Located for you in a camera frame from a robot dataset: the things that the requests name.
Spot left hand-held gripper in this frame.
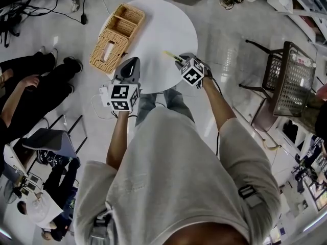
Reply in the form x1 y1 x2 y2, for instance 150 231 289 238
99 57 143 113

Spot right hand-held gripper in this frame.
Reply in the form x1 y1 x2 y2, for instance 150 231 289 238
175 53 213 89

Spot yellow utility knife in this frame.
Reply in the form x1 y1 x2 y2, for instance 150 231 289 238
163 51 181 62

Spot person's left forearm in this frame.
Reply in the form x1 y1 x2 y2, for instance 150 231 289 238
105 109 131 171

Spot person's right forearm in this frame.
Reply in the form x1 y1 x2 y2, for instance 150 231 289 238
201 78 238 134

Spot person's blue jeans legs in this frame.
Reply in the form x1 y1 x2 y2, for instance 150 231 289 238
134 88 196 127

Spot woven wicker basket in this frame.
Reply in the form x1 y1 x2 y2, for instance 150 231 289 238
89 3 147 76

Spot dark metal mesh chair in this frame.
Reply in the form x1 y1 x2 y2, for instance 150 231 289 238
238 39 318 117

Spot person's grey t-shirt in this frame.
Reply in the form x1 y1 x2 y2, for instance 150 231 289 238
73 106 282 245

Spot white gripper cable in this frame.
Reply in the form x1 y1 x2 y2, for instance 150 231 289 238
91 93 116 120

